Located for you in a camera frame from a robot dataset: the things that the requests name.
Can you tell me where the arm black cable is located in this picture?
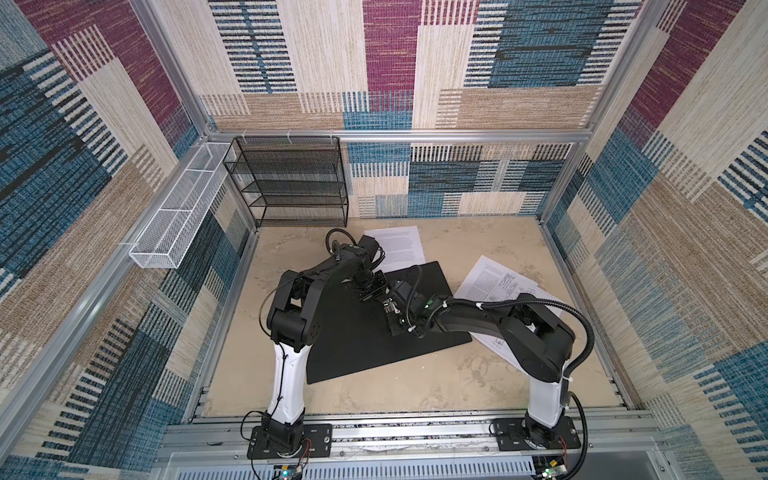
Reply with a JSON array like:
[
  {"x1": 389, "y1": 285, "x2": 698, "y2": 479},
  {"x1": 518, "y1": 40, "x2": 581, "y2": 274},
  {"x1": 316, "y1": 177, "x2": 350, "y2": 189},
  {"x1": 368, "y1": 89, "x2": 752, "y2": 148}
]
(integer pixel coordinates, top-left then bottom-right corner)
[
  {"x1": 325, "y1": 227, "x2": 361, "y2": 259},
  {"x1": 404, "y1": 263, "x2": 596, "y2": 480}
]

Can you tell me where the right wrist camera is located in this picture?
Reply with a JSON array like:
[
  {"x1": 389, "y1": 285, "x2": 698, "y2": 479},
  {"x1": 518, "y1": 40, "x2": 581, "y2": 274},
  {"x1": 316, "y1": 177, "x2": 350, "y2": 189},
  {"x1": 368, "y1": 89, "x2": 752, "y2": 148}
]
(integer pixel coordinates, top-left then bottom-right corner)
[{"x1": 389, "y1": 280, "x2": 423, "y2": 304}]

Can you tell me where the red folder black inside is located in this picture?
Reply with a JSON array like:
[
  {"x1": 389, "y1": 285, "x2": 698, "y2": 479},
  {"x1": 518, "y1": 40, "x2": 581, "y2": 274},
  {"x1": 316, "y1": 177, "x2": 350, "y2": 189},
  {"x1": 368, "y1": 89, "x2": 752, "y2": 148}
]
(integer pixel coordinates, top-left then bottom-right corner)
[{"x1": 302, "y1": 267, "x2": 472, "y2": 385}]

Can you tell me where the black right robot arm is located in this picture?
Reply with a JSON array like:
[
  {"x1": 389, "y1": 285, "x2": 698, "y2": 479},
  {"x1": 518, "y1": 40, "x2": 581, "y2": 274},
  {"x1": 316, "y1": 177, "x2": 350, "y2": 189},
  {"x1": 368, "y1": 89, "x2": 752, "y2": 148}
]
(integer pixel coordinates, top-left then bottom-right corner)
[{"x1": 382, "y1": 293, "x2": 575, "y2": 449}]

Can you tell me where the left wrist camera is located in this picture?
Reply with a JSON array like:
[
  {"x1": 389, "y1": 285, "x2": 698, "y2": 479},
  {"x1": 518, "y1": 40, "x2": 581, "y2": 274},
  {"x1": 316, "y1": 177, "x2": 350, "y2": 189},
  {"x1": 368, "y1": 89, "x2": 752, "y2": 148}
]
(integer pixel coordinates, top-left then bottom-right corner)
[{"x1": 357, "y1": 235, "x2": 386, "y2": 269}]

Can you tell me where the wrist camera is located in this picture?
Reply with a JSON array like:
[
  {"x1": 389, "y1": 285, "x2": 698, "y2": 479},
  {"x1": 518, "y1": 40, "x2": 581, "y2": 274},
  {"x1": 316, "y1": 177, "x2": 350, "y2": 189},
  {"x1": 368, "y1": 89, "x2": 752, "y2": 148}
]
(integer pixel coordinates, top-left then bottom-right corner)
[
  {"x1": 357, "y1": 235, "x2": 386, "y2": 269},
  {"x1": 389, "y1": 280, "x2": 423, "y2": 304}
]

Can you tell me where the white diagram paper sheet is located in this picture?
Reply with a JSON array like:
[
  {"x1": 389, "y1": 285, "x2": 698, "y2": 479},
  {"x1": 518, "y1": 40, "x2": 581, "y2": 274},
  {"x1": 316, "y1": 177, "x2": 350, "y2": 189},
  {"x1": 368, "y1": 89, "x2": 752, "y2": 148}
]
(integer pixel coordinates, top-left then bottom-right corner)
[{"x1": 473, "y1": 293, "x2": 575, "y2": 383}]

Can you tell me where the white wire mesh basket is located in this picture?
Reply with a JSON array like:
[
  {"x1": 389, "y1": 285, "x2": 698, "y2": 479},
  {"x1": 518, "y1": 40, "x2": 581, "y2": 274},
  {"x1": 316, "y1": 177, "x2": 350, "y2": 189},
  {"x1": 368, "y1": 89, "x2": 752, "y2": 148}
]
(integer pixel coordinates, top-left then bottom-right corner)
[{"x1": 129, "y1": 142, "x2": 229, "y2": 269}]

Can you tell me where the aluminium front rail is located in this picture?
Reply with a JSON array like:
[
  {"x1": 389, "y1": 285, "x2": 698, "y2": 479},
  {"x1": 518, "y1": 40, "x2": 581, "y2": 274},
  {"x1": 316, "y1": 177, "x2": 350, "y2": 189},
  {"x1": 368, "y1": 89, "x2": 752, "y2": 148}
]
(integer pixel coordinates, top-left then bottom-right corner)
[{"x1": 150, "y1": 407, "x2": 684, "y2": 479}]

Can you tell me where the black wire mesh shelf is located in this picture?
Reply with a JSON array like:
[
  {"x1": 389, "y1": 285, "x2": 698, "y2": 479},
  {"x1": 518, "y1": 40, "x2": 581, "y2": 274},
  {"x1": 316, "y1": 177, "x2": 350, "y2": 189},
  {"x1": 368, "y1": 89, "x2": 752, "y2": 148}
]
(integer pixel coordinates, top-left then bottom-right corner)
[{"x1": 223, "y1": 136, "x2": 349, "y2": 227}]

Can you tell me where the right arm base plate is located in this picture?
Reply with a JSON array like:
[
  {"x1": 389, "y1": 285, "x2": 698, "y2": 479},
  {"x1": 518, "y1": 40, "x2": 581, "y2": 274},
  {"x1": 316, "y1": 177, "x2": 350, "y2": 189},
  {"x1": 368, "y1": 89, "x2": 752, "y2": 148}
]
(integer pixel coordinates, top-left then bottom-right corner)
[{"x1": 489, "y1": 416, "x2": 582, "y2": 452}]

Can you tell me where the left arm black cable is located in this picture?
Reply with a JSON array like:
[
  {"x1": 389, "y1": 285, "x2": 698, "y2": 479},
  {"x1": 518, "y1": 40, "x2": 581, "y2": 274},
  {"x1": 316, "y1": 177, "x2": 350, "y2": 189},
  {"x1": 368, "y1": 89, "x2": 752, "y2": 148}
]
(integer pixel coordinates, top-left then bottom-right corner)
[{"x1": 325, "y1": 227, "x2": 361, "y2": 259}]

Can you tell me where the white paper sheet underneath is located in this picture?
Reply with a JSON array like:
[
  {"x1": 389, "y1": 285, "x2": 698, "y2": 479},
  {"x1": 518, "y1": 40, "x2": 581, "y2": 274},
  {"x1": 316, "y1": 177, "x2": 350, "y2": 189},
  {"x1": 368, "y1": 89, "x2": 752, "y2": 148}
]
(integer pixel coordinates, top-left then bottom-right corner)
[{"x1": 454, "y1": 256, "x2": 538, "y2": 302}]

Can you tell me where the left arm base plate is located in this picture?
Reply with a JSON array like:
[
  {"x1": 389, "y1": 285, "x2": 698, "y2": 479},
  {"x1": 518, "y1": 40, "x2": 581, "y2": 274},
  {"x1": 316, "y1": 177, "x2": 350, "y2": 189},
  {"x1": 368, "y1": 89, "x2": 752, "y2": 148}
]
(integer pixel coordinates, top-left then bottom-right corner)
[{"x1": 246, "y1": 423, "x2": 333, "y2": 460}]

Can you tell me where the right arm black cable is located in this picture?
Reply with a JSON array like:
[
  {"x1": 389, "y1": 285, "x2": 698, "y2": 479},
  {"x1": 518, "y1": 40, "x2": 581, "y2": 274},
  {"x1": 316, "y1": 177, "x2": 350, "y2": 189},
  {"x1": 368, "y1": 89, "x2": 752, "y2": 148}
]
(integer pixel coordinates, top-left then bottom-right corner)
[{"x1": 404, "y1": 263, "x2": 596, "y2": 480}]

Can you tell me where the white text paper sheet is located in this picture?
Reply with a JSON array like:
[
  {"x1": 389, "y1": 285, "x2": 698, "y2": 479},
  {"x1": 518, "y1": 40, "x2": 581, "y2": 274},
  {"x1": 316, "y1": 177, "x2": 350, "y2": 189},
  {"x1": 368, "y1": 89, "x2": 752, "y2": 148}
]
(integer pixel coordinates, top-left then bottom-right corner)
[{"x1": 364, "y1": 226, "x2": 426, "y2": 273}]

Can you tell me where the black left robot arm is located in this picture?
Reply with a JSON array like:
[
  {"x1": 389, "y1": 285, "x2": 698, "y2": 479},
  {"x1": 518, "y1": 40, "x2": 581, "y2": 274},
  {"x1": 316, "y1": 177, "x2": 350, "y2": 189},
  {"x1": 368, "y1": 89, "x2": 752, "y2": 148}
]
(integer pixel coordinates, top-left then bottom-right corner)
[{"x1": 250, "y1": 235, "x2": 385, "y2": 457}]

